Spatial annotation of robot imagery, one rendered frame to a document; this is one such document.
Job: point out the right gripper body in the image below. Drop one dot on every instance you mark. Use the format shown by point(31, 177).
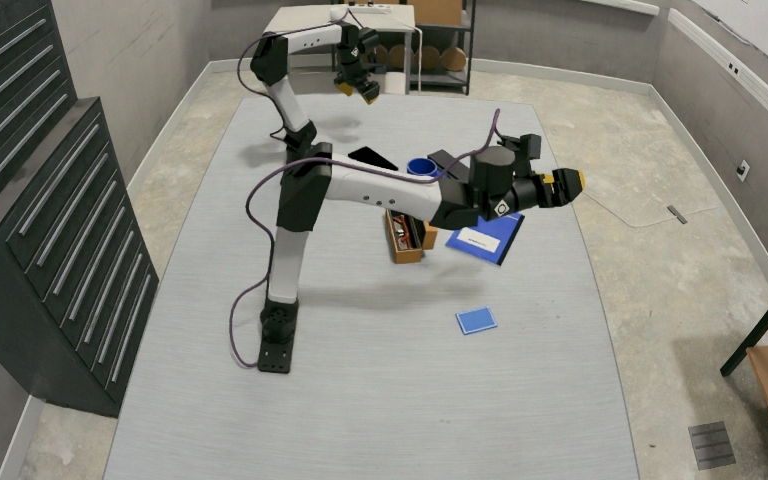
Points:
point(532, 192)

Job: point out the blue notebook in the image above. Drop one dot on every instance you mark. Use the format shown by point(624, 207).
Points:
point(490, 241)

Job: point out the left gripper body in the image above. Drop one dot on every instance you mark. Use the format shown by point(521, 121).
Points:
point(355, 77)

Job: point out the red-brown glasses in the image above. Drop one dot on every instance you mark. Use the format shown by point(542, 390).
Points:
point(400, 227)

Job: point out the blue mug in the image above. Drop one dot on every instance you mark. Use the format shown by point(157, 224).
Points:
point(421, 167)

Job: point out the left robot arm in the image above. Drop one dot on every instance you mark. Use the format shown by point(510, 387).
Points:
point(274, 69)

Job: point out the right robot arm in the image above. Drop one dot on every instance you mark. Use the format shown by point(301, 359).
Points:
point(443, 204)

